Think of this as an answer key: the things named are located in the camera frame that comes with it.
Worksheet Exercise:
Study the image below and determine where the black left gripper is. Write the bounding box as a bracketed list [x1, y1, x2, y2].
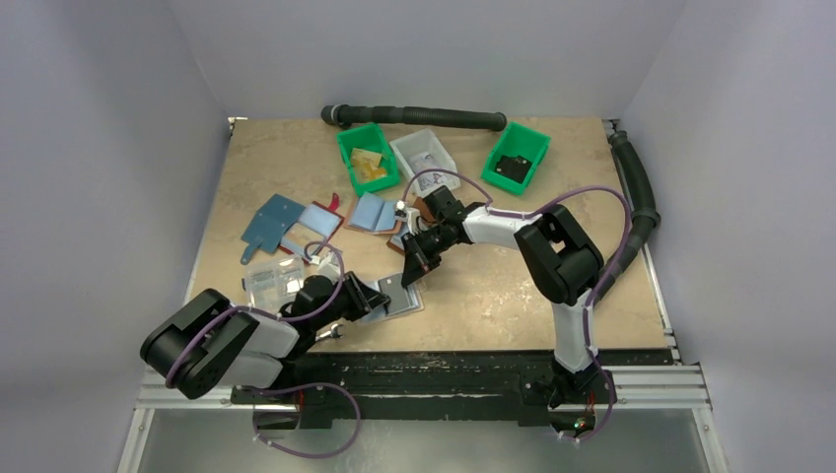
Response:
[312, 270, 389, 331]

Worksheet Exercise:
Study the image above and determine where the cream card holder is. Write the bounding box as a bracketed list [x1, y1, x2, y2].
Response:
[358, 273, 424, 324]

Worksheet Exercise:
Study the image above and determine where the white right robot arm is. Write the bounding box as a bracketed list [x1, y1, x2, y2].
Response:
[401, 185, 603, 401]

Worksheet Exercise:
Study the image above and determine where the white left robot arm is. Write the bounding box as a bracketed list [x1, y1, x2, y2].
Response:
[140, 272, 391, 403]

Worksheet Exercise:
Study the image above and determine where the brown open card holder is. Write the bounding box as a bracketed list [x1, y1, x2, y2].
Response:
[387, 197, 436, 254]

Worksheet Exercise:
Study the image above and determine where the pink open card holder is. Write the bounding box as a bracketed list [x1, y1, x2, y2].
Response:
[346, 192, 402, 235]

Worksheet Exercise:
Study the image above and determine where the red open card holder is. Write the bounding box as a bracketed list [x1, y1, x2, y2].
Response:
[279, 192, 344, 263]

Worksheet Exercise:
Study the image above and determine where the blue card holder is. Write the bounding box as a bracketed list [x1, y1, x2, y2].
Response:
[240, 194, 306, 265]

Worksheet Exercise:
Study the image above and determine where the gold card upper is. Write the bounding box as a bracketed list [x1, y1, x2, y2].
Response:
[349, 148, 383, 167]

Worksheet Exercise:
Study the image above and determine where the black card in bin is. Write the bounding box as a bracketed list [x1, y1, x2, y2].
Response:
[494, 155, 532, 183]

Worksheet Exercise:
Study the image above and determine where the silver wrench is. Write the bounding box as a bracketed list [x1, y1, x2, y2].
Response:
[314, 323, 344, 343]

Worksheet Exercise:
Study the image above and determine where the clear plastic box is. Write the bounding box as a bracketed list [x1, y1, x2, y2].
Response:
[243, 255, 306, 312]

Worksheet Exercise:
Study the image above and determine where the large green plastic bin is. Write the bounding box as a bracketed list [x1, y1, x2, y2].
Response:
[336, 123, 400, 197]

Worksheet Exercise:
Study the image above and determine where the white translucent plastic bin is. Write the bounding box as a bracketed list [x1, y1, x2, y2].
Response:
[389, 128, 460, 197]

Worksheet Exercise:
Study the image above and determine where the small green plastic bin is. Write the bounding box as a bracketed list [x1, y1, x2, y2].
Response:
[481, 122, 551, 195]

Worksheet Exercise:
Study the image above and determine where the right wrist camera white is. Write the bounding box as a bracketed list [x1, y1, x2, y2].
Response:
[393, 200, 422, 234]

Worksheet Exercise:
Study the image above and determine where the rear black corrugated hose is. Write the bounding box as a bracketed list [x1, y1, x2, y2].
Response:
[320, 103, 508, 132]

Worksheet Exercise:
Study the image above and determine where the black corrugated hose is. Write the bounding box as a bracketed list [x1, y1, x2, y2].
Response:
[320, 103, 508, 132]
[588, 130, 662, 295]

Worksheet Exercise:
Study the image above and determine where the right black corrugated hose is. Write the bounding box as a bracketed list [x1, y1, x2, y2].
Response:
[588, 130, 662, 295]

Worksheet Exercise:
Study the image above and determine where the aluminium frame rail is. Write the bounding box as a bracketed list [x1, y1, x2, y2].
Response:
[134, 131, 727, 472]

